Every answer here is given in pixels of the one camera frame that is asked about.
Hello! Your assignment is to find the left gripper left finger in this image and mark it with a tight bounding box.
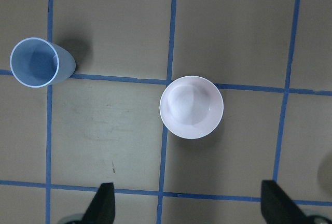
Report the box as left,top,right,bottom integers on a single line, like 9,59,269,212
81,183,116,223

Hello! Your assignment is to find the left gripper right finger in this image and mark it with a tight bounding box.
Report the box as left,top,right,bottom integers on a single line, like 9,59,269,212
260,180,321,223

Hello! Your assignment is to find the blue cup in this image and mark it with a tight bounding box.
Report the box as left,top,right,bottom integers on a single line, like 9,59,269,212
10,37,76,88

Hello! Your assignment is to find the pink bowl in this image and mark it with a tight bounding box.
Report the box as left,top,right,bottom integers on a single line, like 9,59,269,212
159,76,224,139

